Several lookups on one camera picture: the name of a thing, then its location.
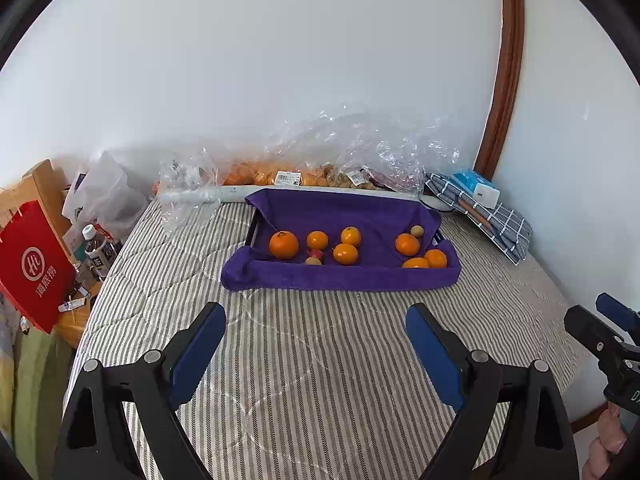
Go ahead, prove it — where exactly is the blue and white box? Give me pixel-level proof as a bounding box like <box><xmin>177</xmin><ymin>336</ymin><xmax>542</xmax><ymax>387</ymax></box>
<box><xmin>452</xmin><ymin>170</ymin><xmax>491</xmax><ymax>193</ymax></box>

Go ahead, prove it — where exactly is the crumpled clear plastic bag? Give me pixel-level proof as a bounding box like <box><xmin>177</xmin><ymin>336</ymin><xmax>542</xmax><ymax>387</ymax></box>
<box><xmin>159</xmin><ymin>147</ymin><xmax>223</xmax><ymax>233</ymax></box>

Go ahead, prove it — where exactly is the yellow green cloth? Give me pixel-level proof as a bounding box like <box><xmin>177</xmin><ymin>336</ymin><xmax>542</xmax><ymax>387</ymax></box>
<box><xmin>0</xmin><ymin>290</ymin><xmax>76</xmax><ymax>471</ymax></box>

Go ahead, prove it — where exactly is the plastic bottle with dark label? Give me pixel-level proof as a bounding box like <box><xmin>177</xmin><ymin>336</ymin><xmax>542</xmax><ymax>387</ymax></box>
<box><xmin>80</xmin><ymin>224</ymin><xmax>113</xmax><ymax>281</ymax></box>

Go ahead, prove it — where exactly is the large orange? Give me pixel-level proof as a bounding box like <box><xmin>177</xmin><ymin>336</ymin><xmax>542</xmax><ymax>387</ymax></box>
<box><xmin>332</xmin><ymin>243</ymin><xmax>360</xmax><ymax>266</ymax></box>

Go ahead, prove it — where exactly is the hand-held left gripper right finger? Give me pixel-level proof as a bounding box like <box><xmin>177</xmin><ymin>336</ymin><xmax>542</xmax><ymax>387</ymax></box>
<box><xmin>405</xmin><ymin>302</ymin><xmax>581</xmax><ymax>480</ymax></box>

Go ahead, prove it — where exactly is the tray with purple towel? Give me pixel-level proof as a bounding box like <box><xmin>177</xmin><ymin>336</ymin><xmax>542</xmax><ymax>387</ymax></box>
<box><xmin>221</xmin><ymin>187</ymin><xmax>462</xmax><ymax>293</ymax></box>

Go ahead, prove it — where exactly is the clear bag of brown fruit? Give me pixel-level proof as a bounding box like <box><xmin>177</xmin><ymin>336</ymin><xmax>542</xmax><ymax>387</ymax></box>
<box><xmin>320</xmin><ymin>105</ymin><xmax>466</xmax><ymax>196</ymax></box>

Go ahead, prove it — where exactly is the white plastic bag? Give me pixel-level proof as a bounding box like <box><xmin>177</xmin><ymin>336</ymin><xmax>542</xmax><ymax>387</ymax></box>
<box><xmin>62</xmin><ymin>150</ymin><xmax>151</xmax><ymax>241</ymax></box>

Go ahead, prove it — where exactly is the grey checkered cloth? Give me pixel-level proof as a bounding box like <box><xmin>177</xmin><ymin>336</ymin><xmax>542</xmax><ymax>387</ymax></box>
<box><xmin>424</xmin><ymin>172</ymin><xmax>533</xmax><ymax>265</ymax></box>

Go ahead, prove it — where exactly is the wooden nightstand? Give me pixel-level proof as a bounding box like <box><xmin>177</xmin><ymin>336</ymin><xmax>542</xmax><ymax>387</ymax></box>
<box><xmin>52</xmin><ymin>280</ymin><xmax>103</xmax><ymax>351</ymax></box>

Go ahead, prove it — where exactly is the red paper bag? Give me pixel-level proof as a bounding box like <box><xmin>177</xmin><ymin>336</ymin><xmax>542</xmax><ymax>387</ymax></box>
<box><xmin>0</xmin><ymin>200</ymin><xmax>78</xmax><ymax>336</ymax></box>

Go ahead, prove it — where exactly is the brown wooden arch frame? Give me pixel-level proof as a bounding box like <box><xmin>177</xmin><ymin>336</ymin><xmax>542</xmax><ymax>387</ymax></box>
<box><xmin>472</xmin><ymin>0</ymin><xmax>526</xmax><ymax>181</ymax></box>

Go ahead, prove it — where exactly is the clear bag of oranges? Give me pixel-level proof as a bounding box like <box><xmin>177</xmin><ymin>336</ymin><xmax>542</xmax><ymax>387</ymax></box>
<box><xmin>220</xmin><ymin>125</ymin><xmax>331</xmax><ymax>189</ymax></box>

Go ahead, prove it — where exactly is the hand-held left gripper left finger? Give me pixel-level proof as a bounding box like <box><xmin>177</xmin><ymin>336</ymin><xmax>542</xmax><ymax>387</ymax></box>
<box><xmin>52</xmin><ymin>301</ymin><xmax>227</xmax><ymax>480</ymax></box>

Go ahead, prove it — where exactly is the person's right hand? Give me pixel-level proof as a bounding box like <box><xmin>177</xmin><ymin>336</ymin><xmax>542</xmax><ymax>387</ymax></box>
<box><xmin>580</xmin><ymin>402</ymin><xmax>628</xmax><ymax>480</ymax></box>

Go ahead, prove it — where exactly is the wooden chair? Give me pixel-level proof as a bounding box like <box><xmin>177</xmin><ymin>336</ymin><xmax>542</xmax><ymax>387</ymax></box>
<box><xmin>0</xmin><ymin>159</ymin><xmax>73</xmax><ymax>251</ymax></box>

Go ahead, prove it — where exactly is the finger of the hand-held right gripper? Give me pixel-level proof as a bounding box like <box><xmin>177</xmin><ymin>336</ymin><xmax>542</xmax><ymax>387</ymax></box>
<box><xmin>595</xmin><ymin>291</ymin><xmax>640</xmax><ymax>334</ymax></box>
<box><xmin>564</xmin><ymin>304</ymin><xmax>627</xmax><ymax>357</ymax></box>

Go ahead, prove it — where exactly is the black cable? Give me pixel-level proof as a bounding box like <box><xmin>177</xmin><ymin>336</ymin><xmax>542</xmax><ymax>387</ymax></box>
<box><xmin>417</xmin><ymin>192</ymin><xmax>456</xmax><ymax>213</ymax></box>

